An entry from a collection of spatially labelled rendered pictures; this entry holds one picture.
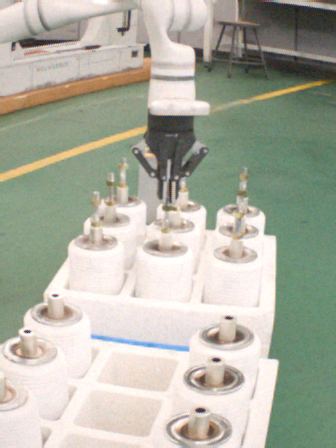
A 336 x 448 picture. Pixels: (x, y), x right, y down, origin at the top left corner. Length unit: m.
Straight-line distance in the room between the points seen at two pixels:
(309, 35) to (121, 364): 5.45
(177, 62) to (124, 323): 0.44
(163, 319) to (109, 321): 0.09
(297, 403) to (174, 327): 0.28
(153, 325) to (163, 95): 0.38
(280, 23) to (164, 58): 5.32
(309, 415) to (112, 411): 0.41
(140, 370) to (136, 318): 0.17
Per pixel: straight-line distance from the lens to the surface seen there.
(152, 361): 1.07
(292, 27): 6.41
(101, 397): 0.99
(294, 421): 1.25
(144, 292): 1.26
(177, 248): 1.26
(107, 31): 4.93
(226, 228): 1.37
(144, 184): 1.63
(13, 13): 1.51
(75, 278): 1.27
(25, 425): 0.81
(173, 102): 1.12
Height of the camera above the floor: 0.71
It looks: 19 degrees down
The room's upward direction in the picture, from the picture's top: 2 degrees clockwise
